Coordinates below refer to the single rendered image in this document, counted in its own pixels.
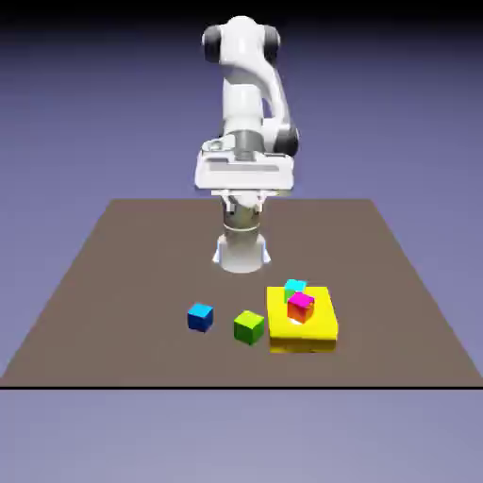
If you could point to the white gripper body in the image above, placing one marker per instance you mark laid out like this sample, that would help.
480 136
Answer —
243 173

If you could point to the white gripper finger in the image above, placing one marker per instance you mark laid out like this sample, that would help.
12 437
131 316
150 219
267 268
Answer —
258 203
229 203

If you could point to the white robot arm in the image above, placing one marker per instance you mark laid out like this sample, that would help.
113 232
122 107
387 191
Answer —
241 94

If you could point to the small cyan cube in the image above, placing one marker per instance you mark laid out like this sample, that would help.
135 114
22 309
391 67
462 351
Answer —
292 287

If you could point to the small red cube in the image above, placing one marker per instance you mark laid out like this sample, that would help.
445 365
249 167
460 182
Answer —
300 307

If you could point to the small blue cube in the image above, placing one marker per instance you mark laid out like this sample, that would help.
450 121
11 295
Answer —
200 317

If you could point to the small green cube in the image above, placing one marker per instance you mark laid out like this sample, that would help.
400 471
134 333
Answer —
248 327

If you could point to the large yellow box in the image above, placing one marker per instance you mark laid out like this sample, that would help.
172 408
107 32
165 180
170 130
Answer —
302 332

